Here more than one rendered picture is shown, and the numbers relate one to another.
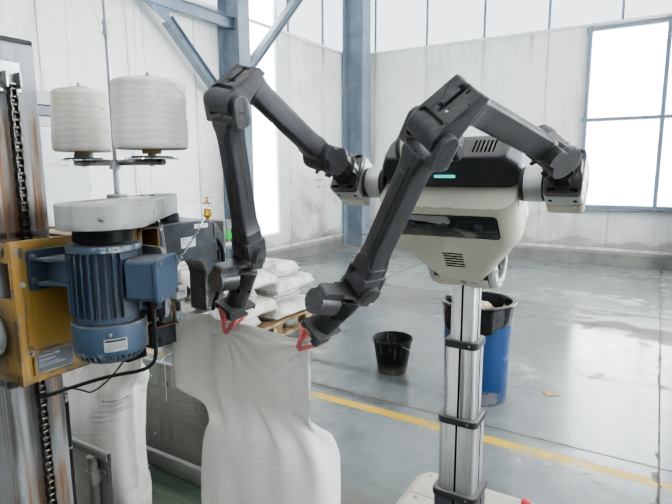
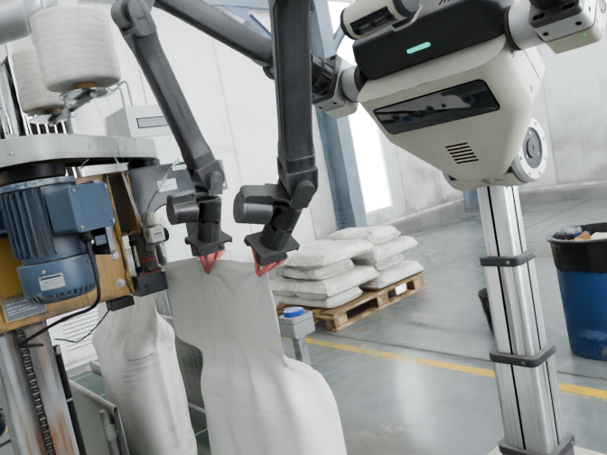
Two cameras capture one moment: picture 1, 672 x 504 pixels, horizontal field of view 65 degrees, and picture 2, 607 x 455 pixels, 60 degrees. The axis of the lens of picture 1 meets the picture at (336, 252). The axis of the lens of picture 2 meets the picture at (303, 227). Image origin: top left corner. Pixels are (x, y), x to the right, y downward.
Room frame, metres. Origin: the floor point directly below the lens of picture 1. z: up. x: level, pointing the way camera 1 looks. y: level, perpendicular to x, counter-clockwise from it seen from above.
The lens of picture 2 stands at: (0.22, -0.37, 1.25)
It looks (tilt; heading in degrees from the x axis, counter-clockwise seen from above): 6 degrees down; 19
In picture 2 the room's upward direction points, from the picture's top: 11 degrees counter-clockwise
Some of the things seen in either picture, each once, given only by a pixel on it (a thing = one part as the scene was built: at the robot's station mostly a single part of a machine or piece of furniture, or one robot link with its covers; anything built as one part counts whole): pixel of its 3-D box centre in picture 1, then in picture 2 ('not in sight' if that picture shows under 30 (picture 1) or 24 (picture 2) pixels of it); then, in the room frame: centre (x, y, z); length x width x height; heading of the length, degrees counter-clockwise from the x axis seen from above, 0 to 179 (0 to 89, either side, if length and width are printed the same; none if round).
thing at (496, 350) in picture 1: (476, 347); (602, 289); (3.32, -0.92, 0.32); 0.51 x 0.48 x 0.65; 149
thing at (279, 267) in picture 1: (261, 266); (360, 236); (5.00, 0.71, 0.56); 0.67 x 0.43 x 0.15; 59
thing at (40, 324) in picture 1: (57, 295); (39, 249); (1.26, 0.68, 1.18); 0.34 x 0.25 x 0.31; 149
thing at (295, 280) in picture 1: (278, 281); (378, 249); (4.87, 0.54, 0.44); 0.68 x 0.44 x 0.15; 149
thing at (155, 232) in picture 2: (178, 297); (157, 241); (1.39, 0.43, 1.14); 0.05 x 0.04 x 0.16; 149
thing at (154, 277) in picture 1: (153, 282); (82, 214); (1.10, 0.39, 1.25); 0.10 x 0.08 x 0.12; 174
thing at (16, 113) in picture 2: not in sight; (13, 104); (2.72, 2.09, 1.95); 0.30 x 0.01 x 0.48; 59
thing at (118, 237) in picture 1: (103, 235); (35, 174); (1.11, 0.49, 1.35); 0.12 x 0.12 x 0.04
